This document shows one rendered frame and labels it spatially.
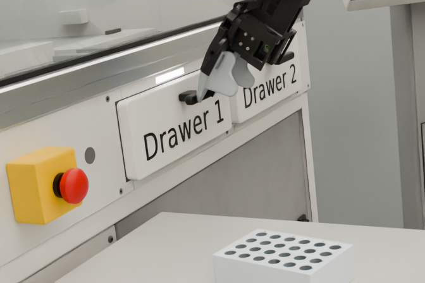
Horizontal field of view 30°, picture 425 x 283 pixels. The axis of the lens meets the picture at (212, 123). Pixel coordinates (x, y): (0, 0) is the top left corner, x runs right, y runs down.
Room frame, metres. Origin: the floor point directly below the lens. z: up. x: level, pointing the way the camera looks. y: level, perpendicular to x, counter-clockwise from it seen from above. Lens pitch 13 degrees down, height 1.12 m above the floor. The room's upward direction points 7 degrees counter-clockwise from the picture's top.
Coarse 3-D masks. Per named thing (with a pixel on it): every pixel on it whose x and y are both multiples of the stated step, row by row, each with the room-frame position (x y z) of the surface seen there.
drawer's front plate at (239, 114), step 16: (288, 48) 1.52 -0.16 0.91; (288, 64) 1.51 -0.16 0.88; (256, 80) 1.38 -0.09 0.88; (272, 80) 1.44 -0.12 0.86; (288, 80) 1.50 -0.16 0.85; (240, 96) 1.32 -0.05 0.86; (256, 96) 1.38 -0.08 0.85; (272, 96) 1.43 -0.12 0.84; (240, 112) 1.32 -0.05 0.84; (256, 112) 1.37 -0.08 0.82
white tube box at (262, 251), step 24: (240, 240) 0.83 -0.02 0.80; (264, 240) 0.82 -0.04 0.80; (288, 240) 0.82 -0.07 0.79; (312, 240) 0.80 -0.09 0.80; (216, 264) 0.79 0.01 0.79; (240, 264) 0.77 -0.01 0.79; (264, 264) 0.75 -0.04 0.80; (288, 264) 0.75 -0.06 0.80; (312, 264) 0.74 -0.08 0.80; (336, 264) 0.75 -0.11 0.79
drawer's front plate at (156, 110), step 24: (144, 96) 1.07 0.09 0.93; (168, 96) 1.13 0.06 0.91; (216, 96) 1.25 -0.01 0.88; (120, 120) 1.04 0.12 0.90; (144, 120) 1.07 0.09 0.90; (168, 120) 1.12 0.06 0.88; (192, 120) 1.18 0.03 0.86; (216, 120) 1.24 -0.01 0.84; (144, 144) 1.06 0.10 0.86; (168, 144) 1.11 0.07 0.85; (192, 144) 1.17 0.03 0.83; (144, 168) 1.05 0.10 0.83
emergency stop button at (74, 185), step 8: (72, 168) 0.85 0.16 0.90; (64, 176) 0.84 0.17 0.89; (72, 176) 0.84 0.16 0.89; (80, 176) 0.85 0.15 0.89; (64, 184) 0.83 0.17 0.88; (72, 184) 0.83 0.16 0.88; (80, 184) 0.84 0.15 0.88; (88, 184) 0.86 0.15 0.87; (64, 192) 0.83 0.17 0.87; (72, 192) 0.83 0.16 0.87; (80, 192) 0.84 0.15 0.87; (72, 200) 0.84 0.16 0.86; (80, 200) 0.84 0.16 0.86
